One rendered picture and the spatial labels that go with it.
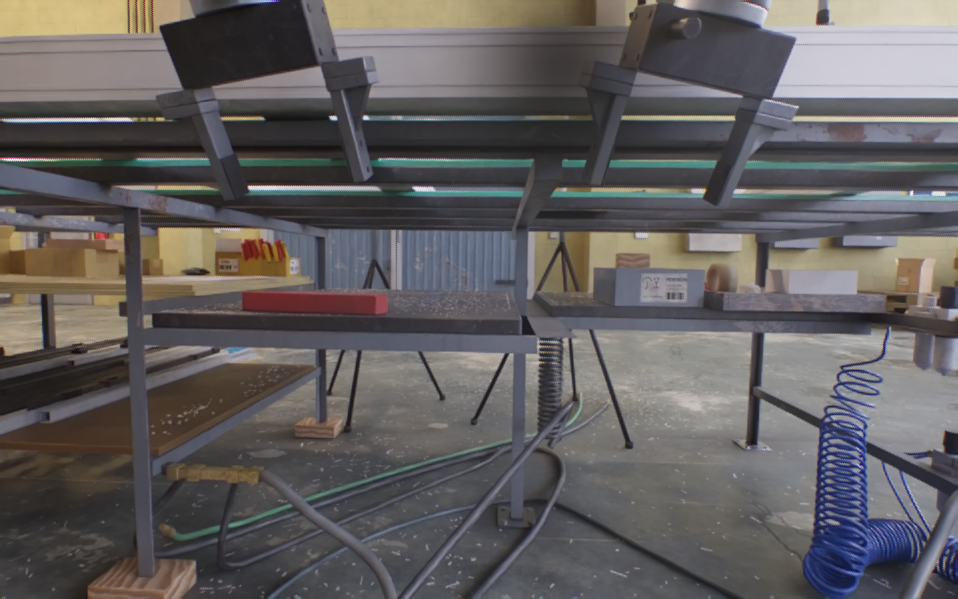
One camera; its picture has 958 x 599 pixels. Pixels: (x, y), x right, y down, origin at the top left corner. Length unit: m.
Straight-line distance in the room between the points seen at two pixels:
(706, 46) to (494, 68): 0.20
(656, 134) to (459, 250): 6.51
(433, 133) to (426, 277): 6.55
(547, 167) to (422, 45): 0.19
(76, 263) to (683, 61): 1.82
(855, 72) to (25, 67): 0.87
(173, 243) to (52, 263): 6.17
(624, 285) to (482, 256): 5.79
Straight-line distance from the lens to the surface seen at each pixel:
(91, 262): 1.97
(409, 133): 0.58
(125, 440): 1.34
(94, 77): 0.71
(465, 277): 7.05
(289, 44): 0.47
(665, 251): 7.47
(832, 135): 0.67
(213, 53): 0.50
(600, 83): 0.46
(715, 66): 0.49
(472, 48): 0.56
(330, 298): 1.02
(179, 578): 1.29
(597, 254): 6.82
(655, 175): 0.85
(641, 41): 0.47
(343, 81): 0.47
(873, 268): 8.85
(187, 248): 8.08
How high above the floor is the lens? 0.69
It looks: 4 degrees down
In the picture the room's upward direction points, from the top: 1 degrees clockwise
